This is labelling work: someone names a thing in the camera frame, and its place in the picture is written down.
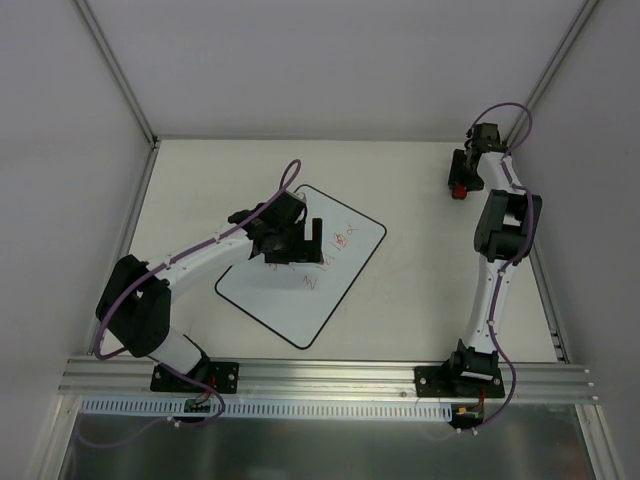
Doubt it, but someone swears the red whiteboard eraser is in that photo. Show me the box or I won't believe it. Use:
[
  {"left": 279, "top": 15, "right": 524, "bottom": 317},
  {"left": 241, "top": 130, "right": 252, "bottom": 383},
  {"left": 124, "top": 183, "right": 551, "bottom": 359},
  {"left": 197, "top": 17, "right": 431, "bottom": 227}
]
[{"left": 451, "top": 185, "right": 468, "bottom": 200}]

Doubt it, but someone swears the white whiteboard black rim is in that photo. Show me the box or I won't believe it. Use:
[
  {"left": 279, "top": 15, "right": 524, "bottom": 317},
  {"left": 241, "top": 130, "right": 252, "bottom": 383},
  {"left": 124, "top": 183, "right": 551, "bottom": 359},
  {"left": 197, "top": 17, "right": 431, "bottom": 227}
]
[{"left": 215, "top": 184, "right": 387, "bottom": 350}]

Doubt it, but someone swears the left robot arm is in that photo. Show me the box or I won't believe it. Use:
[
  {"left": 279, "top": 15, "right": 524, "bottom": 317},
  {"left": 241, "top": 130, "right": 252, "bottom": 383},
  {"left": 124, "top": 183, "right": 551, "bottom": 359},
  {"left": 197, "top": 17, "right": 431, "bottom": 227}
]
[{"left": 96, "top": 191, "right": 323, "bottom": 391}]

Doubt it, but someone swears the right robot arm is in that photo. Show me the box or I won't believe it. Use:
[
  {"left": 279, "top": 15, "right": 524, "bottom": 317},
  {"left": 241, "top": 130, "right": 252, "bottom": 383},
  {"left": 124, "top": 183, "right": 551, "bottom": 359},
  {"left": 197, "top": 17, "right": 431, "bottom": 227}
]
[{"left": 446, "top": 123, "right": 542, "bottom": 398}]

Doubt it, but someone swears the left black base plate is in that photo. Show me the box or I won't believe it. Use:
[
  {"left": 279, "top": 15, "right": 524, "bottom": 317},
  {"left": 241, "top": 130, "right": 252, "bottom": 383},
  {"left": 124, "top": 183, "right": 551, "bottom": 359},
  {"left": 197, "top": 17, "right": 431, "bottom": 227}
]
[{"left": 150, "top": 357, "right": 239, "bottom": 394}]

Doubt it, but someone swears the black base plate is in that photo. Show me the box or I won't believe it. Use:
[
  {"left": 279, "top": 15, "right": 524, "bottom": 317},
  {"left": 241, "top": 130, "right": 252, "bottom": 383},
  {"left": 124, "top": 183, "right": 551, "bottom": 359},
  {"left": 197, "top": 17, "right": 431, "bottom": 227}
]
[
  {"left": 150, "top": 357, "right": 239, "bottom": 394},
  {"left": 414, "top": 365, "right": 506, "bottom": 399}
]

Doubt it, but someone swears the right aluminium frame post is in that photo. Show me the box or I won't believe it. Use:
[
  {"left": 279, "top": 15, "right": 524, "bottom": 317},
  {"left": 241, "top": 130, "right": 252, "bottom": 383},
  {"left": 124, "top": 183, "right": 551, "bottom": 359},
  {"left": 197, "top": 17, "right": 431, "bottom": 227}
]
[{"left": 499, "top": 0, "right": 601, "bottom": 151}]

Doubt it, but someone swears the aluminium frame post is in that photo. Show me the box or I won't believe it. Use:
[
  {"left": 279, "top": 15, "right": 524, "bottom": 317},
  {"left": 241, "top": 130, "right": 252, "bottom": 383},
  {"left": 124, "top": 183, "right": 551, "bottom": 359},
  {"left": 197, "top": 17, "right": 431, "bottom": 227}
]
[
  {"left": 74, "top": 0, "right": 160, "bottom": 150},
  {"left": 499, "top": 0, "right": 601, "bottom": 151}
]

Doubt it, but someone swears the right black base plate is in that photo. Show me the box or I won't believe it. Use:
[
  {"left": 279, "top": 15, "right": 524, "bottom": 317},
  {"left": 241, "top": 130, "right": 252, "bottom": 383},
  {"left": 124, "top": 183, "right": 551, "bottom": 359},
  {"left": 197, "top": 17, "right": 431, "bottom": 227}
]
[{"left": 414, "top": 365, "right": 506, "bottom": 399}]

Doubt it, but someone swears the aluminium mounting rail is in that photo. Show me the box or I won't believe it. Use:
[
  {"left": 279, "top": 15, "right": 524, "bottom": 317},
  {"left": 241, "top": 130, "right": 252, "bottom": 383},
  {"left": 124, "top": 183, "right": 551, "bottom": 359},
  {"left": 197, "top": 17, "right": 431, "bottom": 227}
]
[{"left": 57, "top": 356, "right": 601, "bottom": 404}]

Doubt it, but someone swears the white slotted cable duct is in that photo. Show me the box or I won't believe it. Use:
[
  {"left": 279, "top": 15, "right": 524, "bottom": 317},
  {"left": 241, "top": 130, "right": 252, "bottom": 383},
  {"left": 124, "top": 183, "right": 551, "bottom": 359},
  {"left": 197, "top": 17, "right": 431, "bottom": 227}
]
[{"left": 79, "top": 396, "right": 453, "bottom": 423}]

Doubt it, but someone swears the left aluminium frame post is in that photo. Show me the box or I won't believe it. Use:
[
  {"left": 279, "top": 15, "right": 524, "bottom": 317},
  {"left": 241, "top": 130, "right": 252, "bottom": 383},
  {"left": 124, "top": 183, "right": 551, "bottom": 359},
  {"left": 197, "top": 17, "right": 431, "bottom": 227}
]
[{"left": 74, "top": 0, "right": 160, "bottom": 150}]

